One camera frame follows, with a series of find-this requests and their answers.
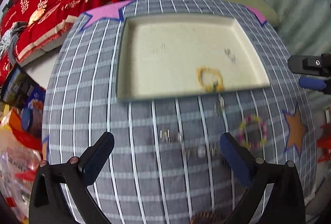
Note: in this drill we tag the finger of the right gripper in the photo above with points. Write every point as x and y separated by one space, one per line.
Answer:
323 86

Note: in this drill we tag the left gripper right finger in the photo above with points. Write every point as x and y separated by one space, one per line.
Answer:
286 201

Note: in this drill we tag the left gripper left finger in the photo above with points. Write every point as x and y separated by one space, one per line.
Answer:
47 202

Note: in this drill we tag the silver heart pendant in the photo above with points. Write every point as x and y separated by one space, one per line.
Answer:
167 136

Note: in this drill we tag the cream jewelry tray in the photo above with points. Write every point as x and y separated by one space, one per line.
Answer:
182 54

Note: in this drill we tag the clear plastic gift bags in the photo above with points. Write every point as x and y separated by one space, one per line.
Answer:
18 169

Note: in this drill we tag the blue lidded jar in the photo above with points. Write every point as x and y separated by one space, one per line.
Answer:
26 119

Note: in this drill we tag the orange gift box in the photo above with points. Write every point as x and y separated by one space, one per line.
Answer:
13 121

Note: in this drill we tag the blue snack box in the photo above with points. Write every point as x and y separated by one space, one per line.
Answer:
35 103

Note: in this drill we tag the dark landscape box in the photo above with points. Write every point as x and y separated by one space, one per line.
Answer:
17 87

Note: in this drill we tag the grey checked tablecloth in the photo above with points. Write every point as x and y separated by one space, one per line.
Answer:
165 166

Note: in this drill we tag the pile of grey clothes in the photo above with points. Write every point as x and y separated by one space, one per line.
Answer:
10 37

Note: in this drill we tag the round beige plush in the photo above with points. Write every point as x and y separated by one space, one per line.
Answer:
36 15

